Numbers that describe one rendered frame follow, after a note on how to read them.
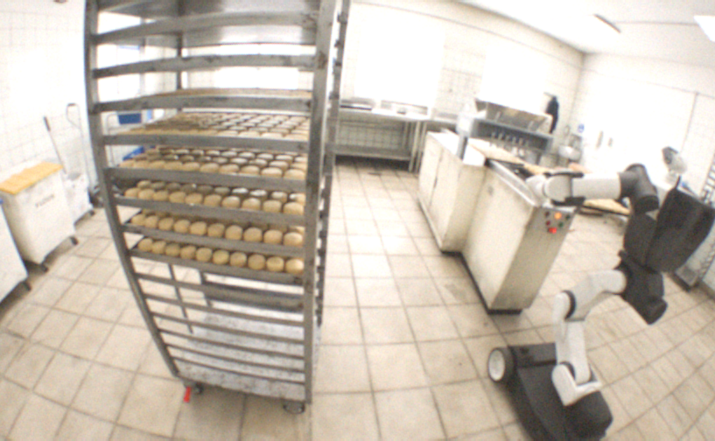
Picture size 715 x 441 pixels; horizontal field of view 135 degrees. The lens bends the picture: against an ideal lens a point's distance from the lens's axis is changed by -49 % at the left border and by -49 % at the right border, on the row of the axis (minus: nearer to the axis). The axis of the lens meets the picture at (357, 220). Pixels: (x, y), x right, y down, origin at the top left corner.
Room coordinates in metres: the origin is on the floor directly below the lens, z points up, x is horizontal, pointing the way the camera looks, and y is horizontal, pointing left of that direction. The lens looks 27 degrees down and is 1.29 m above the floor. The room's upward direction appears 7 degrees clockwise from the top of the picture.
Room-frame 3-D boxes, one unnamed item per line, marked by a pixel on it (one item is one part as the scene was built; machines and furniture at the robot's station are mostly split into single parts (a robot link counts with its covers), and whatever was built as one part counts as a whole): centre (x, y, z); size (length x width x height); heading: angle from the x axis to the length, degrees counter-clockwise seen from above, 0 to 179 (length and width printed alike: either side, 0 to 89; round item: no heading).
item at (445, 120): (4.68, -0.73, 0.61); 3.40 x 0.70 x 1.22; 100
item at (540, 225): (1.31, -1.11, 0.77); 0.24 x 0.04 x 0.14; 92
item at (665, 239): (0.67, -1.13, 1.10); 0.34 x 0.30 x 0.36; 92
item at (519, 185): (2.29, -0.92, 0.87); 2.01 x 0.03 x 0.07; 2
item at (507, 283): (1.68, -1.09, 0.45); 0.70 x 0.34 x 0.90; 2
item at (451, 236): (2.66, -1.05, 0.42); 1.28 x 0.72 x 0.84; 2
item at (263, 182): (0.60, 0.41, 1.05); 0.64 x 0.03 x 0.03; 93
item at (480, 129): (2.18, -1.07, 1.01); 0.72 x 0.33 x 0.34; 92
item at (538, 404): (0.63, -1.13, 0.19); 0.64 x 0.52 x 0.33; 2
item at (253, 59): (0.60, 0.41, 1.32); 0.64 x 0.03 x 0.03; 93
